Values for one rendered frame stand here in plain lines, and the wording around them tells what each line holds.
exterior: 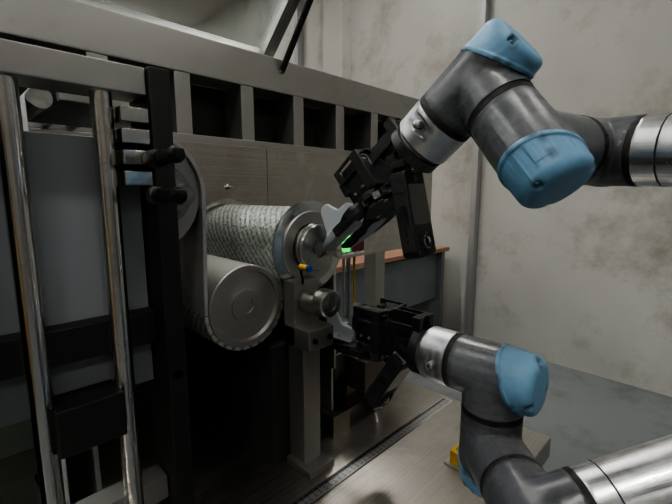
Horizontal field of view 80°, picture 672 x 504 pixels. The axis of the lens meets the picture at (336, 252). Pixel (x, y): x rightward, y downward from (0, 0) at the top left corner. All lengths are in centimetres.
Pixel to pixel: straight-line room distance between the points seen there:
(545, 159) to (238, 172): 70
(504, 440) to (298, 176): 76
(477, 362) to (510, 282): 311
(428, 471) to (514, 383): 27
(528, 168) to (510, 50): 12
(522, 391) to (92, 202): 47
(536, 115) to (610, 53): 308
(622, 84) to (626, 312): 154
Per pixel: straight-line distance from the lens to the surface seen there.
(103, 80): 38
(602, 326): 349
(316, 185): 110
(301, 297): 60
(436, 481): 72
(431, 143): 49
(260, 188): 98
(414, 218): 51
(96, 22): 90
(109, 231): 38
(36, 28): 87
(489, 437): 56
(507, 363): 53
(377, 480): 71
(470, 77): 47
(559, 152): 41
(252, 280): 60
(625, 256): 337
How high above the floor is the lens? 134
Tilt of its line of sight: 9 degrees down
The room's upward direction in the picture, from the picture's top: straight up
